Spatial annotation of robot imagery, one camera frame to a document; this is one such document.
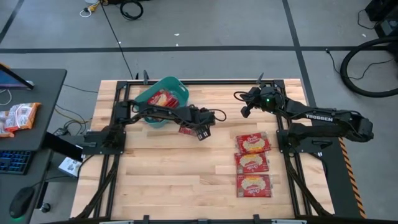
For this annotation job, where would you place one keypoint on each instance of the black power adapter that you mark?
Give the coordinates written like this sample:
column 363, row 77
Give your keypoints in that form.
column 61, row 131

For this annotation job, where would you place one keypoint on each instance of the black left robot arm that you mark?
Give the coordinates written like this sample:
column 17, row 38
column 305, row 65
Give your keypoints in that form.
column 161, row 112

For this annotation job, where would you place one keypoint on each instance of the black caster wheel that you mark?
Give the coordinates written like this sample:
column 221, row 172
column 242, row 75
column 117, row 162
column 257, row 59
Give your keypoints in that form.
column 45, row 207

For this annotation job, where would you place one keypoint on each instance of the black computer mouse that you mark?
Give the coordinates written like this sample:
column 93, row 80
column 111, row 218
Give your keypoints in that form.
column 21, row 202

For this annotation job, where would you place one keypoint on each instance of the white printed box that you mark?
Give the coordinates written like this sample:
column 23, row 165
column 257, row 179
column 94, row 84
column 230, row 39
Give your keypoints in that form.
column 70, row 166

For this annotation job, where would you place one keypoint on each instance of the orange white snack bag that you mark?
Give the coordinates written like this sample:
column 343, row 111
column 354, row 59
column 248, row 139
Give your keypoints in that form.
column 4, row 127
column 21, row 116

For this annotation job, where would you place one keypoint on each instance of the red popcorn bag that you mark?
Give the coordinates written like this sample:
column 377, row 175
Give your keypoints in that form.
column 251, row 162
column 186, row 130
column 254, row 185
column 163, row 99
column 253, row 143

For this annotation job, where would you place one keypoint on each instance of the black keyboard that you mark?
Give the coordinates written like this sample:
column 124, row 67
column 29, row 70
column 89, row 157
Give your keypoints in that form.
column 14, row 161

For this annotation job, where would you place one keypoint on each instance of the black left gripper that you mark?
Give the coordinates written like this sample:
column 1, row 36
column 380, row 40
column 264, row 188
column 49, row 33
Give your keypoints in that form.
column 202, row 119

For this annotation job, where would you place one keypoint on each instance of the computer monitor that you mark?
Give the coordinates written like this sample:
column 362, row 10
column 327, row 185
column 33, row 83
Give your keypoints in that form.
column 9, row 79

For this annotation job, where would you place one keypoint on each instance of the teal plastic basket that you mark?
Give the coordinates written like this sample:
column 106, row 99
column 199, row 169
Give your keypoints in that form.
column 177, row 88

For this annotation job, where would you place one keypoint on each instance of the black desk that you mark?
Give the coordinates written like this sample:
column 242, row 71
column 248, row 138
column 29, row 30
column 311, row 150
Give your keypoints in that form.
column 46, row 93

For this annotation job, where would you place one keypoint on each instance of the black aluminium table frame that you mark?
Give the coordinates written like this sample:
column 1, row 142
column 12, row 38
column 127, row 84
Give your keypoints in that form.
column 121, row 85

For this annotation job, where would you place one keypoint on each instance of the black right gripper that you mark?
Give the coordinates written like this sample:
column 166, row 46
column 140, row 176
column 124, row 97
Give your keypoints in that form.
column 257, row 100

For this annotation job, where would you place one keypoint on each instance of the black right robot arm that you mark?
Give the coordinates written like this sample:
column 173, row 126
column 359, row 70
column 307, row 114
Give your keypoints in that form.
column 326, row 119

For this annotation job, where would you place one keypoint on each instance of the black hazard striped platform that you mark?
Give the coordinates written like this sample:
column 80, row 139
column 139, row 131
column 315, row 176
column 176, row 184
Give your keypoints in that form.
column 339, row 186

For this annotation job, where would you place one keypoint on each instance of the black equipment case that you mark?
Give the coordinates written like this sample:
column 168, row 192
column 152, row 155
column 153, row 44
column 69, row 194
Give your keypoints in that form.
column 387, row 26

